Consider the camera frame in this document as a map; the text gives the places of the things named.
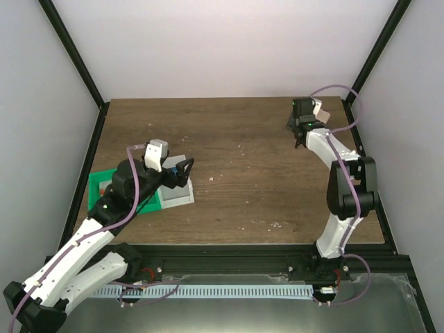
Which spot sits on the light blue slotted strip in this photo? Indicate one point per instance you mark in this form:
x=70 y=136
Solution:
x=272 y=291

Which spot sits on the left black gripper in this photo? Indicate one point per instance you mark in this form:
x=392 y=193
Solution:
x=182 y=178

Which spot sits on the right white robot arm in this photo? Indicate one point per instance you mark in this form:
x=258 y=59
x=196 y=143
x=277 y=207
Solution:
x=352 y=190

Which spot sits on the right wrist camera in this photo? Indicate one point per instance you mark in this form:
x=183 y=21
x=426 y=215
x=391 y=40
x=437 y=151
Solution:
x=319 y=113

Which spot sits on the green plastic bin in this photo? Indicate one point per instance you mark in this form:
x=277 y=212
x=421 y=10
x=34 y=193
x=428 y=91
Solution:
x=97 y=183

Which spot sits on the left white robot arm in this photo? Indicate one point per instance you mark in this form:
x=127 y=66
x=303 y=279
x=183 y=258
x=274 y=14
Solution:
x=43 y=302

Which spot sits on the right black frame post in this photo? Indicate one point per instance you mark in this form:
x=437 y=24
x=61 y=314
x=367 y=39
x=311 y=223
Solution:
x=381 y=42

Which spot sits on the black frame post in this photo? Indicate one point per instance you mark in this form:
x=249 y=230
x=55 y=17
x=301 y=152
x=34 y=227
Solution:
x=64 y=36
x=381 y=42

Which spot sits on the white plastic bin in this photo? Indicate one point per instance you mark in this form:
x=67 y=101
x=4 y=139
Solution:
x=179 y=195

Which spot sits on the left black frame post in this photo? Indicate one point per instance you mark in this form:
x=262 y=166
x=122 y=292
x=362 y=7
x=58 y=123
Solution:
x=64 y=36

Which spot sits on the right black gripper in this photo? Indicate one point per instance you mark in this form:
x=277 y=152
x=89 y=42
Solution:
x=290 y=125

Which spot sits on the red white card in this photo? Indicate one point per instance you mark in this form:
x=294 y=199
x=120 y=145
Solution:
x=102 y=186

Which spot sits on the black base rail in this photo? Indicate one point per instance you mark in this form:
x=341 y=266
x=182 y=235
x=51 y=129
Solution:
x=297 y=262

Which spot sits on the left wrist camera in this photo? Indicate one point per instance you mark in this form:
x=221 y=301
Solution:
x=156 y=151

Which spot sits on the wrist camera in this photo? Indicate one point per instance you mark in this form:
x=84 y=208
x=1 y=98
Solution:
x=156 y=151
x=319 y=113

